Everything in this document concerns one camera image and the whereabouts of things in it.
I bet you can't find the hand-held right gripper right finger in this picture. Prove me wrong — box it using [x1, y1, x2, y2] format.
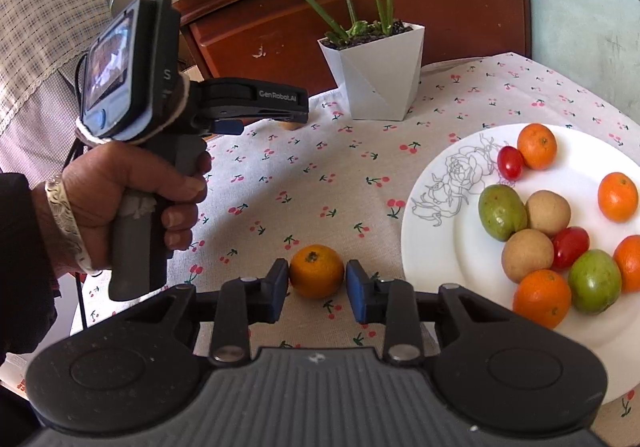
[345, 260, 513, 364]

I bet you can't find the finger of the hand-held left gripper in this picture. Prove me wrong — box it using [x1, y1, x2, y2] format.
[212, 108, 309, 135]

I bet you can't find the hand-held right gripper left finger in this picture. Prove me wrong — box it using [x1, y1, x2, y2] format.
[124, 259, 292, 367]

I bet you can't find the white plate with flower drawing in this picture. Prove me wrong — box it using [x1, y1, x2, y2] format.
[400, 122, 640, 407]

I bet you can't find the oblong green fruit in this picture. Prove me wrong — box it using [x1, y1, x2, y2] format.
[478, 184, 529, 242]

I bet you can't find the brown fruit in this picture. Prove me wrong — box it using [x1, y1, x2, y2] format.
[501, 229, 555, 284]
[525, 190, 572, 238]

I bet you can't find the red cherry tomato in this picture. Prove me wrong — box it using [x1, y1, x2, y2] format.
[551, 226, 591, 271]
[497, 146, 525, 181]

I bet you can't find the round green fruit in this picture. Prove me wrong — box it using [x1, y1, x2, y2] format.
[567, 249, 623, 315]

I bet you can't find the person's left forearm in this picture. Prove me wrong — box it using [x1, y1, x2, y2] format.
[0, 171, 86, 368]

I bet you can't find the person's left hand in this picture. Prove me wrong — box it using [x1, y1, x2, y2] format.
[60, 143, 209, 274]

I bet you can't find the cherry print tablecloth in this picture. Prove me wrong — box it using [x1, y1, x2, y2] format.
[70, 51, 640, 428]

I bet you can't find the white faceted plant pot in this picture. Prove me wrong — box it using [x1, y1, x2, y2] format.
[318, 20, 426, 122]

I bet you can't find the small orange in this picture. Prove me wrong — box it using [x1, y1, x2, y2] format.
[598, 172, 639, 222]
[516, 123, 558, 171]

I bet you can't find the wooden cabinet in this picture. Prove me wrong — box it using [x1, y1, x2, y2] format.
[169, 0, 542, 99]

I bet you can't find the white paper with red print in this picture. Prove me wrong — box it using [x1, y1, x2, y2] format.
[0, 351, 32, 399]

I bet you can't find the grey-green sofa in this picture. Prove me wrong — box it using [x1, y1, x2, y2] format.
[528, 0, 640, 114]

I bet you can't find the silver bracelet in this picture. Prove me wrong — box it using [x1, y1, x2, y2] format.
[44, 174, 102, 276]

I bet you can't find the black cable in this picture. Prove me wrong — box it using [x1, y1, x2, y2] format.
[74, 271, 92, 331]

